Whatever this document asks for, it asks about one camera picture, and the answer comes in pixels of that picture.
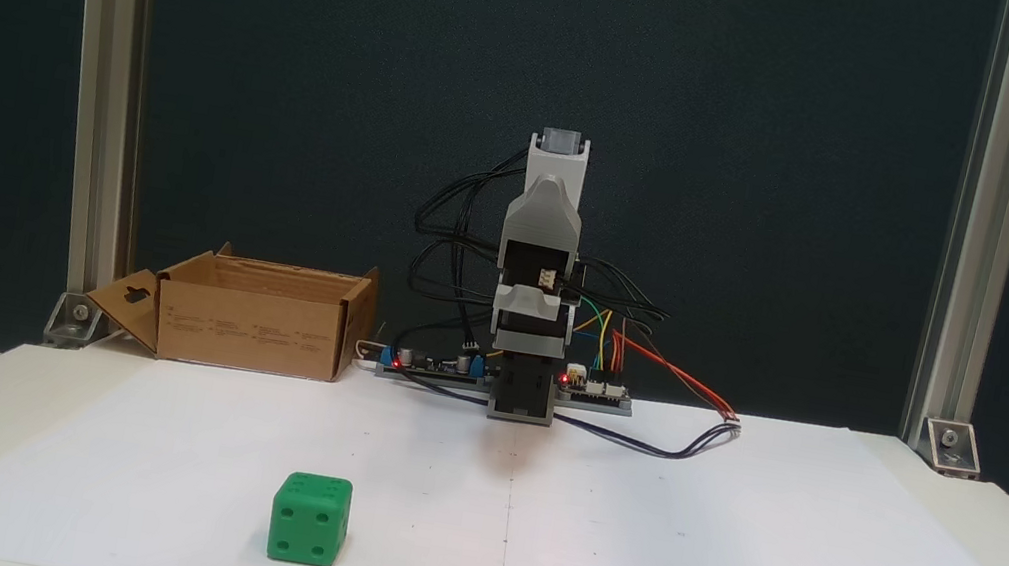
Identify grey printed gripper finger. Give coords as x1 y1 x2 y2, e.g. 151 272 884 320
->
518 174 580 225

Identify green dice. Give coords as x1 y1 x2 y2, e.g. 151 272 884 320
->
263 468 356 566

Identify blue circuit board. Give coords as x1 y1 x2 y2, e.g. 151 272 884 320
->
378 337 495 387

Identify grey board mounting plate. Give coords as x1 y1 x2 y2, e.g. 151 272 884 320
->
373 356 635 418

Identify brown cardboard box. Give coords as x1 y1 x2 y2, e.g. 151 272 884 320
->
77 222 384 393

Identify black servo cable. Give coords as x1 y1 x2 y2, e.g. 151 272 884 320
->
395 290 502 383
402 134 532 310
565 254 679 332

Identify yellow jumper wire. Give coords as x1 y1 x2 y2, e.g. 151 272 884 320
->
568 305 614 373

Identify circuit board with coloured wires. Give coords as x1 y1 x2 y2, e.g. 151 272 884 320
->
556 362 636 404

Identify red and orange wires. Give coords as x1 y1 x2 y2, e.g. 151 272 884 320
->
602 329 751 424

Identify black cable with white connector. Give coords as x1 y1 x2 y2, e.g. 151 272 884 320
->
387 362 744 470

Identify aluminium frame post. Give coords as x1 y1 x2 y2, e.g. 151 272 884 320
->
21 0 172 336
897 0 1009 466

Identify metal corner bracket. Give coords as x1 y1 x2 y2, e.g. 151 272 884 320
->
916 415 990 482
41 288 107 355

